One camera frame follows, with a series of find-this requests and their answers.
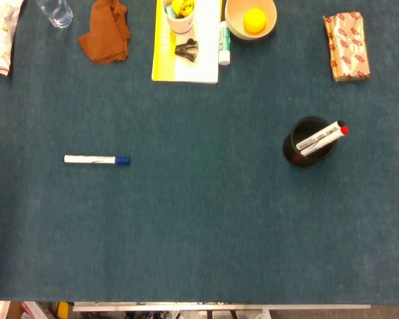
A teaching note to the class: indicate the blue-capped white marker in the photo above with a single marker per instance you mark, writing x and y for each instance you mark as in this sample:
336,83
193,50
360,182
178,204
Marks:
86,159

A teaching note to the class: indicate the black mesh pen holder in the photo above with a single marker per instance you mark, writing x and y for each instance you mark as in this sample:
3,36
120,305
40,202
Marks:
291,149

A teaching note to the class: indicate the red-capped white marker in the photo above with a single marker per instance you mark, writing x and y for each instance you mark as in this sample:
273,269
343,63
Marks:
344,130

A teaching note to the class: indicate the pink paper packet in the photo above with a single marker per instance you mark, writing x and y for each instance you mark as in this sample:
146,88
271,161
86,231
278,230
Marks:
33,310

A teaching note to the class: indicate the clear plastic cup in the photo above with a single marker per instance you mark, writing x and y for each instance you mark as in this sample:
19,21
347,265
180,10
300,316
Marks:
58,15

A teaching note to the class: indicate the brown cloth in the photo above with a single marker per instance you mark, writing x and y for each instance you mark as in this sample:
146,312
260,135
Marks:
104,33

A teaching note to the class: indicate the blue felt table cover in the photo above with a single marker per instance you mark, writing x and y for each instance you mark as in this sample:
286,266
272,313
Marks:
199,216

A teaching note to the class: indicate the black staple remover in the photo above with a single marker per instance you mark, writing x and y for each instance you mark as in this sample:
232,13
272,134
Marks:
186,50

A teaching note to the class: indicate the yellow and white notebook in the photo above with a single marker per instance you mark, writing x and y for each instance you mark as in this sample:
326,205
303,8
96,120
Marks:
199,71

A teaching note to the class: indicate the white paper cup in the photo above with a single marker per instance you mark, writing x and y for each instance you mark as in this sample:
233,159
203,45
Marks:
179,25

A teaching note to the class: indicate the teal small item in cup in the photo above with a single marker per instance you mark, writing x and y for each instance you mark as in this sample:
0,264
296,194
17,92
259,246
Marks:
169,11

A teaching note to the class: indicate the yellow toy figure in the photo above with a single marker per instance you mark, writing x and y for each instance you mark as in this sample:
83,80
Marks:
183,7

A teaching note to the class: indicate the green and white glue stick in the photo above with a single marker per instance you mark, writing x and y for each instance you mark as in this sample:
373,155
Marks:
224,46

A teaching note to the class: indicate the beige bowl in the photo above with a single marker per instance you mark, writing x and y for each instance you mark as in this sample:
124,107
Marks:
236,23

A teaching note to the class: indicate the yellow ball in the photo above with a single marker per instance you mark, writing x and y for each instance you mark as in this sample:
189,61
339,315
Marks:
254,20

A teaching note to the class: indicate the gold and red snack packet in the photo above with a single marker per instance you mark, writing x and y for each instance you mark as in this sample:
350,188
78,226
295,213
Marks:
349,46

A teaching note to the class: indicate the aluminium table edge rail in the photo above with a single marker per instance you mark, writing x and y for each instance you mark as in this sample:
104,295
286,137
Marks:
219,306

